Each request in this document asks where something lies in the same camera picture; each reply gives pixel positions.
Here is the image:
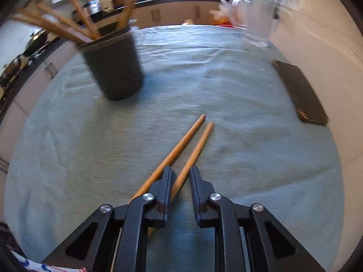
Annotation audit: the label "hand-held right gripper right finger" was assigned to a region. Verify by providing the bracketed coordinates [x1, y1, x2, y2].
[189, 166, 326, 272]

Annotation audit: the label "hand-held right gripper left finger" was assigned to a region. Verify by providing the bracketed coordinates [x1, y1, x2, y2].
[41, 166, 174, 272]

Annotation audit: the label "black utensil holder cup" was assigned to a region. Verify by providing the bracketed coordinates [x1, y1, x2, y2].
[76, 20, 144, 101]

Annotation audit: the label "teal table cloth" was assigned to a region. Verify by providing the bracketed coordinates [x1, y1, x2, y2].
[4, 24, 345, 272]

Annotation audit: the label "dark rectangular case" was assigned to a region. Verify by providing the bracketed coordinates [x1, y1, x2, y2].
[271, 59, 329, 126]

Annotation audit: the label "striped white cloth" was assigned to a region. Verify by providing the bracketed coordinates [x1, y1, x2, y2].
[8, 246, 87, 272]

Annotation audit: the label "red snack bag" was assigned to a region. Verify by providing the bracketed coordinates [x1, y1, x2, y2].
[209, 1, 247, 29]

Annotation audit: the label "white kitchen cabinets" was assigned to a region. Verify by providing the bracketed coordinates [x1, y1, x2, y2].
[130, 1, 224, 27]

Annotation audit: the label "clear glass pitcher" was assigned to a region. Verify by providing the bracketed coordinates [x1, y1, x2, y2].
[227, 0, 277, 49]

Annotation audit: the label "steel pot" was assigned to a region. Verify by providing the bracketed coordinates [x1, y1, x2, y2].
[85, 0, 103, 16]

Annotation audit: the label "dark wok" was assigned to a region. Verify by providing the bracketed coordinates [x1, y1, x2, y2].
[23, 28, 57, 57]

